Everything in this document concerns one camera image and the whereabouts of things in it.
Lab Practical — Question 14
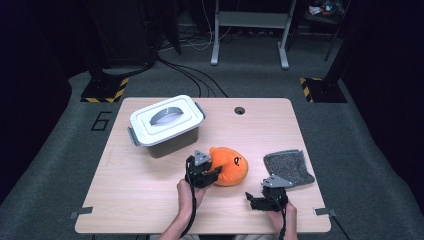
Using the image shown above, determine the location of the hand-held gripper cable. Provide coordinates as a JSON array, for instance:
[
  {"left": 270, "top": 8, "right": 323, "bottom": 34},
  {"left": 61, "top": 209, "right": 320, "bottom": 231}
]
[
  {"left": 266, "top": 191, "right": 289, "bottom": 240},
  {"left": 179, "top": 155, "right": 198, "bottom": 239}
]

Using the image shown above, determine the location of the right hand-held gripper cable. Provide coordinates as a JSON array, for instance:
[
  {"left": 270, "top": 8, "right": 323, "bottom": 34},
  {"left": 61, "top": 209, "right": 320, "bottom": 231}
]
[{"left": 266, "top": 191, "right": 289, "bottom": 240}]

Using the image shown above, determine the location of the pile of colourful small things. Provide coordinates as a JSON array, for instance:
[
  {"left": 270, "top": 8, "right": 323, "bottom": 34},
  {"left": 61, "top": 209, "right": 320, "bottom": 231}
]
[{"left": 308, "top": 0, "right": 346, "bottom": 18}]

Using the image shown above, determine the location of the black cable at table corner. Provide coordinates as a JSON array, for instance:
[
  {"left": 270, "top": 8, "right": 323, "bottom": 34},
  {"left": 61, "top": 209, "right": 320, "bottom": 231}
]
[{"left": 329, "top": 214, "right": 351, "bottom": 240}]

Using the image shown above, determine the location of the grey fuzzy cloth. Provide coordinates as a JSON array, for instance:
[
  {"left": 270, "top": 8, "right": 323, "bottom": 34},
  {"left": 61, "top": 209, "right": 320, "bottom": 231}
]
[{"left": 263, "top": 149, "right": 316, "bottom": 189}]

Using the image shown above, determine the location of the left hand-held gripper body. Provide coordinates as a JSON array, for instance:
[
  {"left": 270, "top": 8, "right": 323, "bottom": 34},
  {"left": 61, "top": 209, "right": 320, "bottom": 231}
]
[{"left": 184, "top": 149, "right": 222, "bottom": 189}]

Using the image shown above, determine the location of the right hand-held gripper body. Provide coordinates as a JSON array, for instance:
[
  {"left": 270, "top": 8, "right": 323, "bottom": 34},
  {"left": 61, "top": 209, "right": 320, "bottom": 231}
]
[{"left": 261, "top": 174, "right": 294, "bottom": 213}]

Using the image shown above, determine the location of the black floor cable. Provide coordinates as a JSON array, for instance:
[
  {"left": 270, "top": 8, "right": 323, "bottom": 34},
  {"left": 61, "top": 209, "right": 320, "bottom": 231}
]
[
  {"left": 159, "top": 59, "right": 229, "bottom": 98},
  {"left": 156, "top": 57, "right": 203, "bottom": 98}
]

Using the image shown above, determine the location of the grey transparent storage box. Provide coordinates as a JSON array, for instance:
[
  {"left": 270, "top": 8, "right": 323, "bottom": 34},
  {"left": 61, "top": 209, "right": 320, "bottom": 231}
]
[{"left": 146, "top": 126, "right": 201, "bottom": 159}]

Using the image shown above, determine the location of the grey table corner bracket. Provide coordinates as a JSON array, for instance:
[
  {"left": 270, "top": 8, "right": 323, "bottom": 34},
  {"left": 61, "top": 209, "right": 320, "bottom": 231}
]
[
  {"left": 313, "top": 207, "right": 338, "bottom": 218},
  {"left": 69, "top": 206, "right": 94, "bottom": 220}
]

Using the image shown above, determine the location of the white lid with grey handle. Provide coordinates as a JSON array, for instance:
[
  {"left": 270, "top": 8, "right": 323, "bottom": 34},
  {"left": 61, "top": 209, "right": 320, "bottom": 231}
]
[{"left": 127, "top": 94, "right": 207, "bottom": 148}]

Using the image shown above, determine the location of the striped black stand base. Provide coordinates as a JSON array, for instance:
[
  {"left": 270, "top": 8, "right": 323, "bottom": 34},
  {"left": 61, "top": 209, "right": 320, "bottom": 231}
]
[
  {"left": 80, "top": 77, "right": 130, "bottom": 104},
  {"left": 299, "top": 77, "right": 348, "bottom": 104}
]

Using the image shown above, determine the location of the white metal stand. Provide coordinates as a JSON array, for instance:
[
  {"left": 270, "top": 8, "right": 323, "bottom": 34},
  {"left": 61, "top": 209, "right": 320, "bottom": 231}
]
[{"left": 210, "top": 0, "right": 298, "bottom": 70}]

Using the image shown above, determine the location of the dark cabinet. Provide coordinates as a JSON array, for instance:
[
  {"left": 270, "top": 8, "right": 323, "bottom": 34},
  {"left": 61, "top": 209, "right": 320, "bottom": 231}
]
[{"left": 84, "top": 0, "right": 158, "bottom": 69}]

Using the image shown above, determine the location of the person's left hand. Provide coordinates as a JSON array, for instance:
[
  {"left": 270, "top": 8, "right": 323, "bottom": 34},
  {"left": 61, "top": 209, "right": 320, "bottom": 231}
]
[{"left": 176, "top": 179, "right": 208, "bottom": 218}]

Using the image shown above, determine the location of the person's right hand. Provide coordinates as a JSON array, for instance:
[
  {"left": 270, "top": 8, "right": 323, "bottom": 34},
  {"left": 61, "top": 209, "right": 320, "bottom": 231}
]
[{"left": 266, "top": 202, "right": 298, "bottom": 234}]

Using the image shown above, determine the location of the left hand-held gripper cable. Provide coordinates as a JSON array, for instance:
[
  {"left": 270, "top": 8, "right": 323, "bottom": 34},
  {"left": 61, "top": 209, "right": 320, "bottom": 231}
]
[{"left": 179, "top": 155, "right": 198, "bottom": 239}]

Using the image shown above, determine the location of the white cable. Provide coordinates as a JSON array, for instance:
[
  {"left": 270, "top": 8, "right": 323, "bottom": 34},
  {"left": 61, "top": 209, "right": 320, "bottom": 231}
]
[{"left": 186, "top": 0, "right": 233, "bottom": 52}]

